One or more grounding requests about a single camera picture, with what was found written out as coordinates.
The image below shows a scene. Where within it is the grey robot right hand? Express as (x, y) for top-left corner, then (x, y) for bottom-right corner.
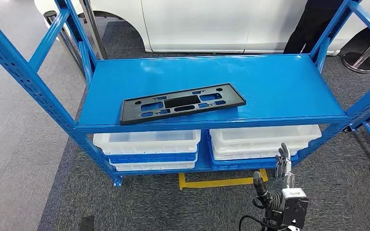
(252, 142), (296, 205)

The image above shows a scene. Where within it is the black plastic plate bracket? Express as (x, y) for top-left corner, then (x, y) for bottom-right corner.
(119, 83), (247, 126)

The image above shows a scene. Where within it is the blue steel shelf rack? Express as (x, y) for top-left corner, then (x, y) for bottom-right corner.
(0, 0), (370, 187)

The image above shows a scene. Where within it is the person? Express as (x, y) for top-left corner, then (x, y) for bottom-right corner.
(283, 0), (345, 55)

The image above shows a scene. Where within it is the white car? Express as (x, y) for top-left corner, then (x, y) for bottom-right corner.
(34, 0), (370, 56)

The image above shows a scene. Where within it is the grey metal pole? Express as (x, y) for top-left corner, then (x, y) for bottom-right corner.
(79, 0), (108, 61)

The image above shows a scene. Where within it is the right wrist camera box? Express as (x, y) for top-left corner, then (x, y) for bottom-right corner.
(282, 188), (310, 229)

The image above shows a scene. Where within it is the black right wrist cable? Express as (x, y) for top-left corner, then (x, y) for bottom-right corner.
(238, 215), (288, 231)

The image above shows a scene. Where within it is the chrome stanchion post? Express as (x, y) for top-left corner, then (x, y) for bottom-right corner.
(342, 35), (370, 74)
(43, 10), (88, 79)

